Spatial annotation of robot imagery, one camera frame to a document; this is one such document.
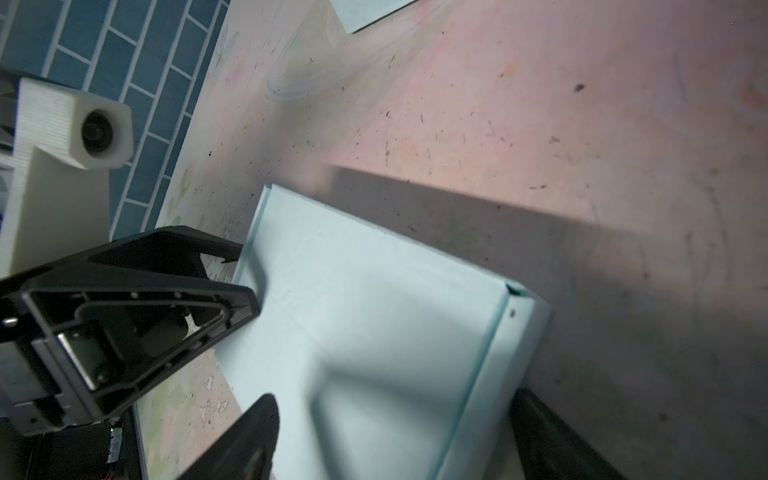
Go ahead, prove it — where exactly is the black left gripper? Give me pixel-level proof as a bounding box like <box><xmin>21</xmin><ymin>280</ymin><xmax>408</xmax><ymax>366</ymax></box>
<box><xmin>1</xmin><ymin>263</ymin><xmax>260</xmax><ymax>479</ymax></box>

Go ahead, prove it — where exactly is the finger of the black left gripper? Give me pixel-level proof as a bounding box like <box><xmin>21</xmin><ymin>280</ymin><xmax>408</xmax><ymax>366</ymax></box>
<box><xmin>83</xmin><ymin>226</ymin><xmax>243</xmax><ymax>282</ymax></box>

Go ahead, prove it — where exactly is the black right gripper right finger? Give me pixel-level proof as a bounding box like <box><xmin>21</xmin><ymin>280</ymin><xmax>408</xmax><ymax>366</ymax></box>
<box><xmin>509</xmin><ymin>388</ymin><xmax>624</xmax><ymax>480</ymax></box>

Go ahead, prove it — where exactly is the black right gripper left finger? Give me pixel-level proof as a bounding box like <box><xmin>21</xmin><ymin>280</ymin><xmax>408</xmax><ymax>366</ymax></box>
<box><xmin>179</xmin><ymin>393</ymin><xmax>280</xmax><ymax>480</ymax></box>

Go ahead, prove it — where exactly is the light blue box stack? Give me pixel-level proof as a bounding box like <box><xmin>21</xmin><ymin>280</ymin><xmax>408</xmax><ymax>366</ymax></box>
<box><xmin>215</xmin><ymin>185</ymin><xmax>551</xmax><ymax>479</ymax></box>

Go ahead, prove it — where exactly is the light blue paper box sheet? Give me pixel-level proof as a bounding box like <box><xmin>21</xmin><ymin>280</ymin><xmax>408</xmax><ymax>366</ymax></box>
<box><xmin>330</xmin><ymin>0</ymin><xmax>413</xmax><ymax>34</ymax></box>

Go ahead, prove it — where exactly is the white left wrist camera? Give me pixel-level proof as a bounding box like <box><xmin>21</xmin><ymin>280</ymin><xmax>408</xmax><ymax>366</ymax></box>
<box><xmin>1</xmin><ymin>70</ymin><xmax>134</xmax><ymax>277</ymax></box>

